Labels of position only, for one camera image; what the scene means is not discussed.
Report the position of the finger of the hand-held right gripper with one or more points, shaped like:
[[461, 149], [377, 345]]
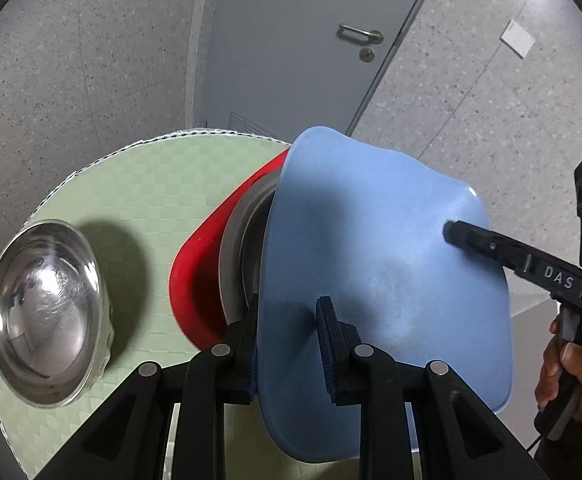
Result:
[[501, 252]]

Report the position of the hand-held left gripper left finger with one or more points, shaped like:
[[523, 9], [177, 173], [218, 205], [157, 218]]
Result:
[[252, 360]]

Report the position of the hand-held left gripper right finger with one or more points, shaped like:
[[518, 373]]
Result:
[[327, 350]]

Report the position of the red plate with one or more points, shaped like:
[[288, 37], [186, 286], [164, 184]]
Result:
[[196, 280]]

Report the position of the blue plate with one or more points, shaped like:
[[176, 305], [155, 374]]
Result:
[[396, 270]]

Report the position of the steel plate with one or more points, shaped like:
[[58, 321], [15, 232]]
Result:
[[238, 255]]

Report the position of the green checkered placemat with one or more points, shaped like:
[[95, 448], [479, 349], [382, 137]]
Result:
[[151, 195]]

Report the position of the steel bowl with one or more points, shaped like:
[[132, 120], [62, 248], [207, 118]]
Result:
[[46, 310]]

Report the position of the door vent grille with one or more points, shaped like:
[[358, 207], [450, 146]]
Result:
[[245, 124]]

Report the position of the round door lock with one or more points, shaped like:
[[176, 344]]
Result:
[[368, 55]]

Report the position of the grey door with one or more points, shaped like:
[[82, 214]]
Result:
[[296, 35]]

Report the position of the white wall paper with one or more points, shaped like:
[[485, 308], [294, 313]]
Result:
[[517, 39]]

